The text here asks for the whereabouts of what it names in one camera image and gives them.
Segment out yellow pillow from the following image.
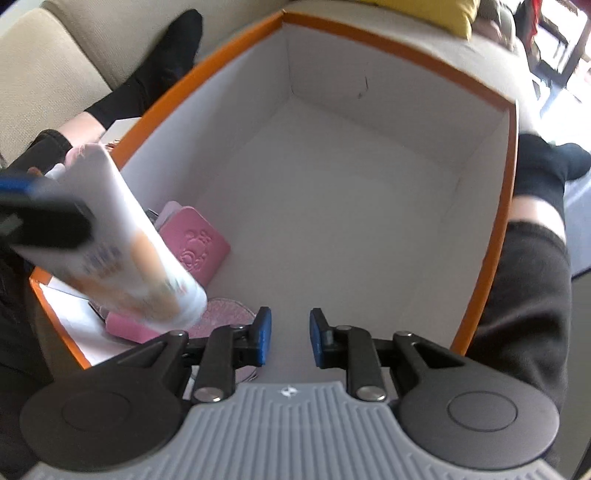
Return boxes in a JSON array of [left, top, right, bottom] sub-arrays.
[[358, 0, 481, 40]]

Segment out pink glitter round mirror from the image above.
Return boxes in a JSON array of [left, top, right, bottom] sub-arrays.
[[182, 298, 257, 384]]

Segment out person's right leg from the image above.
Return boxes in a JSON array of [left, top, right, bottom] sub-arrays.
[[468, 134, 591, 416]]

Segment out orange cardboard box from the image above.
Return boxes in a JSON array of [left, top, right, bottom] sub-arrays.
[[28, 10, 520, 370]]

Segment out pink embossed wallet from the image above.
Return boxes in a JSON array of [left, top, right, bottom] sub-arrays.
[[154, 205, 232, 289]]

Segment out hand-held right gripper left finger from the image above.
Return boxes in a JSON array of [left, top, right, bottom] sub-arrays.
[[99, 306, 273, 403]]

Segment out person's leg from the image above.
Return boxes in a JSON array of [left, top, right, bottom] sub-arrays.
[[468, 134, 591, 416], [0, 9, 204, 480]]

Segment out white lotion tube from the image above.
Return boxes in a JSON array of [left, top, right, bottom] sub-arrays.
[[14, 143, 208, 334]]

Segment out grey cushion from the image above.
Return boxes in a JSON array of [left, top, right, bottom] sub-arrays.
[[478, 0, 520, 49]]

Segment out person's left leg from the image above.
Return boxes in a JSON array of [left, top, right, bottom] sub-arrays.
[[0, 9, 204, 480]]

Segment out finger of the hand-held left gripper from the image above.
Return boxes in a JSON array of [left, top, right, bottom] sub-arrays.
[[0, 175, 93, 250]]

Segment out red cloth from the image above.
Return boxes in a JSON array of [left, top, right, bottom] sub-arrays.
[[524, 0, 543, 44]]

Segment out white paper sheet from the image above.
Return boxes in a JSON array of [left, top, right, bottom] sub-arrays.
[[39, 276, 121, 366]]

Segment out beige fabric sofa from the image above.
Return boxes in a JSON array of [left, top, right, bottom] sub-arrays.
[[0, 0, 546, 162]]

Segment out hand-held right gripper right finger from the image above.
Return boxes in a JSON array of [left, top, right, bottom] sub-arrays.
[[308, 307, 467, 403]]

